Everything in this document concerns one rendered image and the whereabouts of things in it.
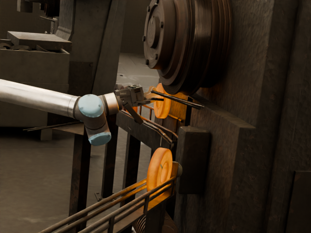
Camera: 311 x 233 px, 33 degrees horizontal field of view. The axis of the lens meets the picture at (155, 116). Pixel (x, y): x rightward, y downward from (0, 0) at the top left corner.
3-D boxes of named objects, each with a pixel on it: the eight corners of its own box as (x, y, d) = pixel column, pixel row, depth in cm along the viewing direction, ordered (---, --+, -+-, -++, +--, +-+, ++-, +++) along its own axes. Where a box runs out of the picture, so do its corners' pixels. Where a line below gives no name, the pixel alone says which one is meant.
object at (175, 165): (174, 194, 175) (178, 162, 174) (173, 195, 175) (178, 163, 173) (153, 190, 178) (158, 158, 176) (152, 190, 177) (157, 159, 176)
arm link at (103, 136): (87, 135, 206) (79, 111, 213) (91, 151, 215) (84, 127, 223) (110, 128, 207) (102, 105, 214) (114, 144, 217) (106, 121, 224)
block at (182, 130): (197, 187, 200) (205, 126, 195) (205, 195, 193) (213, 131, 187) (171, 187, 197) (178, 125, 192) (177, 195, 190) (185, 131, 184)
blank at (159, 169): (162, 204, 171) (152, 201, 172) (176, 160, 177) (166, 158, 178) (152, 187, 157) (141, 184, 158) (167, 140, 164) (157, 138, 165)
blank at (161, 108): (162, 82, 237) (154, 82, 236) (172, 83, 222) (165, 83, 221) (158, 117, 238) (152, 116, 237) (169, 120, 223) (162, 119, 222)
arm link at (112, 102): (110, 117, 221) (106, 112, 230) (121, 114, 222) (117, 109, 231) (106, 96, 218) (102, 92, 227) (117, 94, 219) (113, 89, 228)
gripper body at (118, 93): (144, 86, 222) (116, 92, 220) (147, 105, 225) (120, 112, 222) (139, 83, 229) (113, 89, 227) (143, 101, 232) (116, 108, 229)
